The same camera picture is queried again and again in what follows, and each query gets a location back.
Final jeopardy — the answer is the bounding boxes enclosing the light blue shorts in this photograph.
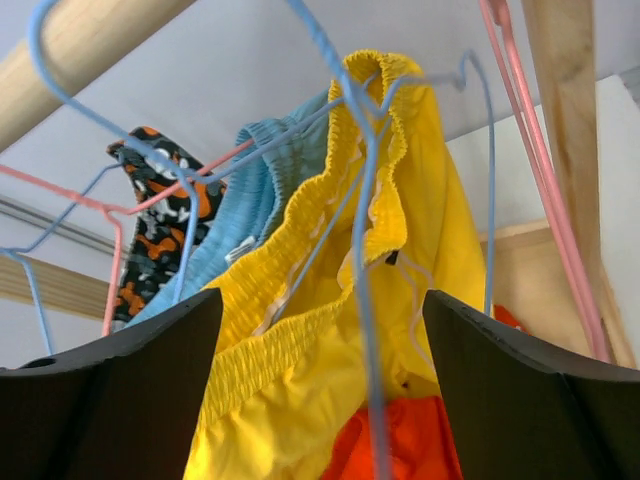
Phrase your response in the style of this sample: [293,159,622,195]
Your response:
[112,92,328,329]

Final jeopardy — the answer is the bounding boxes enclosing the wooden clothes rack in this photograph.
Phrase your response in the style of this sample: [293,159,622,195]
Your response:
[1,1,639,366]

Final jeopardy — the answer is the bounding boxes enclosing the yellow shorts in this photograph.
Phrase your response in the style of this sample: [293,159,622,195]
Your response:
[182,48,489,480]

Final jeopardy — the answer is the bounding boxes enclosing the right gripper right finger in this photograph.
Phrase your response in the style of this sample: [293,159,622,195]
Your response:
[423,290,639,479]

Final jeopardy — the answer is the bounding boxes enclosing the pink wire hanger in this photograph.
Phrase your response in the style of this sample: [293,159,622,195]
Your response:
[479,1,610,362]
[0,137,256,337]

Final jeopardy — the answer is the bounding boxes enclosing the black orange camouflage shorts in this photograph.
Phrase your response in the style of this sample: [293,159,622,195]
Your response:
[106,126,227,327]

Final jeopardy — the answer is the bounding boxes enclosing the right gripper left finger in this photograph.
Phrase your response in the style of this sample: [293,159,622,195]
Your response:
[1,289,223,479]

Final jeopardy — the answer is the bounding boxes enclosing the orange red shorts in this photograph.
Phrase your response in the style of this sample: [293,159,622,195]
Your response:
[319,303,531,480]

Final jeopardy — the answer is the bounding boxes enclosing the pink wire hanger on rack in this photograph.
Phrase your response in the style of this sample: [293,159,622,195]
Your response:
[0,137,256,337]

